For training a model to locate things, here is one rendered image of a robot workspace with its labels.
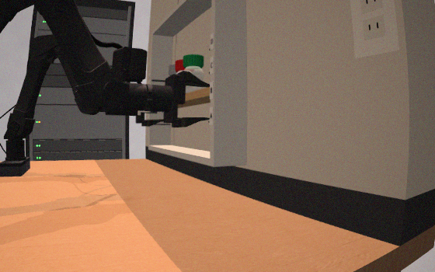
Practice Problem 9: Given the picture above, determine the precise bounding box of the white bottle with green cap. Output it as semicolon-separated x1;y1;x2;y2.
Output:
183;54;204;93

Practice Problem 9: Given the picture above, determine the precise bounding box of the grey rectangular rack frame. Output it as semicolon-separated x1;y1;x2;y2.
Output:
148;0;247;167

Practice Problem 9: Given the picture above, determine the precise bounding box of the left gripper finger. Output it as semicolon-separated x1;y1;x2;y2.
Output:
147;120;163;127

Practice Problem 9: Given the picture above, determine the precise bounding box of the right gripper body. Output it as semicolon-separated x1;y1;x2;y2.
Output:
144;71;186;127

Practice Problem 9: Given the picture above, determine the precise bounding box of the white bottle with red cap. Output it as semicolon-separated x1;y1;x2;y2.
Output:
175;60;185;74

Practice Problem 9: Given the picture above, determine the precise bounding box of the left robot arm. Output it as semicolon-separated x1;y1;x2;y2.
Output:
0;34;122;167

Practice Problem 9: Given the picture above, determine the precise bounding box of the light brown wooden board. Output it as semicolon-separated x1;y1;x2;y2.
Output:
178;87;211;108

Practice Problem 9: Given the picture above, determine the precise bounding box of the pale grey bottle with grey ribbed cap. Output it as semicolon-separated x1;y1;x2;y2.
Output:
169;65;176;76

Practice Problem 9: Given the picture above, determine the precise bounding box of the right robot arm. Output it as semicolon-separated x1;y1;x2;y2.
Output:
0;0;151;111

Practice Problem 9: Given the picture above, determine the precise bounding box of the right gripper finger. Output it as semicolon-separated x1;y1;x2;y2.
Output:
186;71;210;87
181;117;210;127

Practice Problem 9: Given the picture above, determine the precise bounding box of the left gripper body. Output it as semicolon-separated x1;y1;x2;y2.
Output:
121;110;151;127

